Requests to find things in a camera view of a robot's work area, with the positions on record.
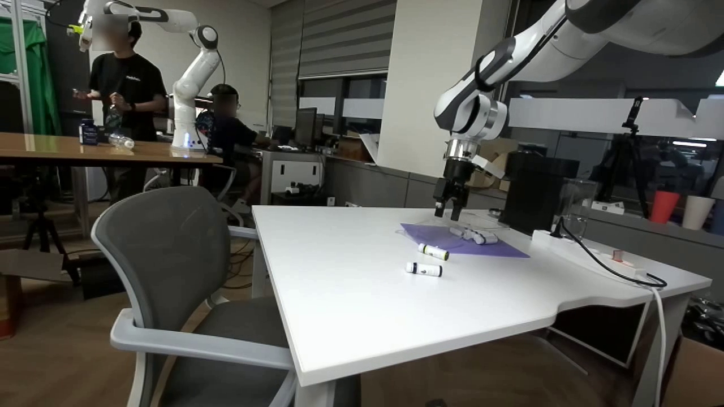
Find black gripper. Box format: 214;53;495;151
433;139;479;227

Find small white black-capped bottle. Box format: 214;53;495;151
406;261;446;281
416;243;453;263

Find clear plastic bowl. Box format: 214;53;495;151
446;222;503;250

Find small white bottle in bowl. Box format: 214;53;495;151
460;227;493;246

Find purple mat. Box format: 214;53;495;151
398;222;532;261

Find black box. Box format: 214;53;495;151
498;151;582;236

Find grey drawer cabinet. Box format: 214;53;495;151
258;148;327;208

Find grey window blinds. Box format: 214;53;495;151
266;0;398;82

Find red cup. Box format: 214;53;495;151
646;188;683;227

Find seated person in black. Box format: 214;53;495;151
195;82;264;208

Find white cup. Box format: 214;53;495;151
682;193;718;233

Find grey office chair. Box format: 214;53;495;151
89;183;300;407

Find cardboard box stack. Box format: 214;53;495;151
660;332;724;407

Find standing person in black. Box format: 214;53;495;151
73;16;170;203

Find brown wooden desk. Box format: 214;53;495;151
0;129;226;170

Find small black tripod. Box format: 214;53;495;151
21;201;73;261

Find green cloth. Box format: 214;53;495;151
0;16;62;139

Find black power cable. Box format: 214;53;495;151
554;215;670;293

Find black camera tripod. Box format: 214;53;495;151
589;93;651;208

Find white cable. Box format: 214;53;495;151
645;286;674;407

